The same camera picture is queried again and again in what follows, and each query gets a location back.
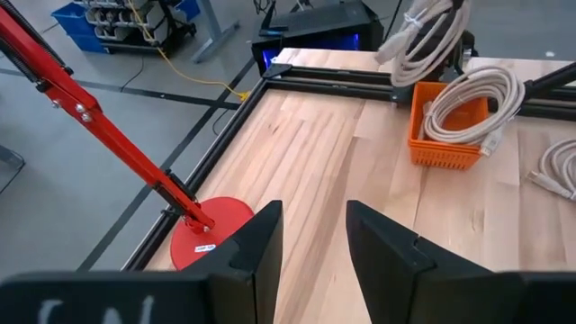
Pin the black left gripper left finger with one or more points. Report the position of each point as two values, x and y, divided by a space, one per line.
247 279

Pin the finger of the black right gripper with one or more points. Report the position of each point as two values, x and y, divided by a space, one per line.
434 38

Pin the black computer tower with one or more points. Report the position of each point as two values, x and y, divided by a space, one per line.
324 22

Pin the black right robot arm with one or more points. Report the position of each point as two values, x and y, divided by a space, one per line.
461 58

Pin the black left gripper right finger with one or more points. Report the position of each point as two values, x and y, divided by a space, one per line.
405 283

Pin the red desk lamp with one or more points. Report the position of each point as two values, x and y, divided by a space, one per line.
112 135

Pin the black aluminium rig frame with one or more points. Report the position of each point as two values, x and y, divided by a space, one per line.
333 83

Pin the black cart grey bins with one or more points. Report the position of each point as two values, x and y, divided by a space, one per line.
135 27

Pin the orange plastic basket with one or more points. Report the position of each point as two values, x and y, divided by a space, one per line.
443 157

